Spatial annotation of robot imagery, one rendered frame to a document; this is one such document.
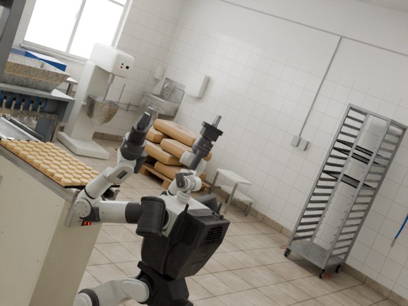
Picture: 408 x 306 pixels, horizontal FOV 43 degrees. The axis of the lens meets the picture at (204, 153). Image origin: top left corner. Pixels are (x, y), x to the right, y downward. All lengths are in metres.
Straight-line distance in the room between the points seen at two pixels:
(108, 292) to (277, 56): 5.11
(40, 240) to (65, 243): 0.13
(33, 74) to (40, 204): 0.81
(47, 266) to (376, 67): 4.71
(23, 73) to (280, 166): 4.33
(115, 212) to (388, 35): 4.93
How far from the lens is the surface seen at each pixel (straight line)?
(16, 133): 3.39
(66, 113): 3.36
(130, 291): 2.37
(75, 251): 2.88
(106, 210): 2.13
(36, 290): 2.85
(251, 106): 7.14
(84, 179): 2.74
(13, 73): 3.10
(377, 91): 6.40
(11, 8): 1.24
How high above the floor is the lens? 1.73
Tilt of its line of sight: 10 degrees down
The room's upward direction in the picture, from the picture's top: 22 degrees clockwise
